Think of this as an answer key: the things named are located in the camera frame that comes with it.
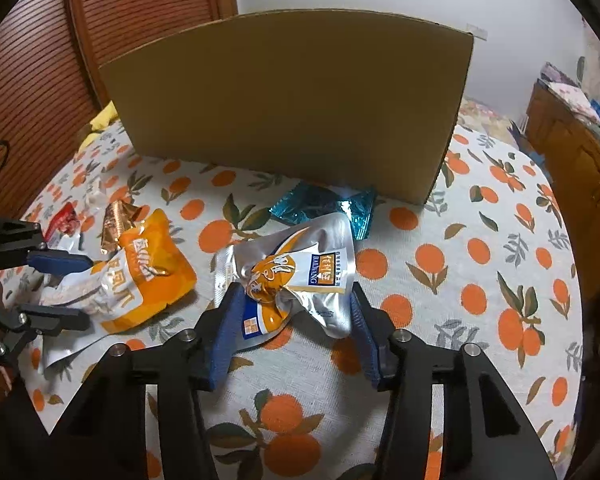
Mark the blue foil snack packet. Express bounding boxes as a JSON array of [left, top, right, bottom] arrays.
[[268, 182, 377, 240]]

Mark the wooden louvre door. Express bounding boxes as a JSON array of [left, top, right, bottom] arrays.
[[0, 0, 237, 218]]

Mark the small white candy packet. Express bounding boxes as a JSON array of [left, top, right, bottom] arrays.
[[84, 177, 108, 211]]

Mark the red white snack pouch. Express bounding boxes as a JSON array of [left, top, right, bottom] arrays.
[[44, 203, 81, 252]]

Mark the floral folded cloth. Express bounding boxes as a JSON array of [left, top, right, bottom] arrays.
[[548, 81, 600, 126]]

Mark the brown cardboard box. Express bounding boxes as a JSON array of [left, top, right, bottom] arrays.
[[100, 9, 474, 205]]

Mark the orange white snack pouch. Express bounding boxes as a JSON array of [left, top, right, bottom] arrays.
[[40, 209, 197, 337]]

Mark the yellow cushion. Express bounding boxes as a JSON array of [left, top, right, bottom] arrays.
[[78, 101, 119, 153]]

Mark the orange print tablecloth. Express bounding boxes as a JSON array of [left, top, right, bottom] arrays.
[[24, 125, 582, 479]]

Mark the wooden sideboard cabinet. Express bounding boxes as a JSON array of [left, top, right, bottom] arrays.
[[526, 81, 600, 296]]

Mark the bronze foil snack packet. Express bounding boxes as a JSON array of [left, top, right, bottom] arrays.
[[100, 200, 140, 254]]

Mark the silver orange snack pouch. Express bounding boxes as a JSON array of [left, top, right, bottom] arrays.
[[213, 212, 355, 351]]

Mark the white wall switch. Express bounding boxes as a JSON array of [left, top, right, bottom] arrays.
[[466, 23, 488, 41]]

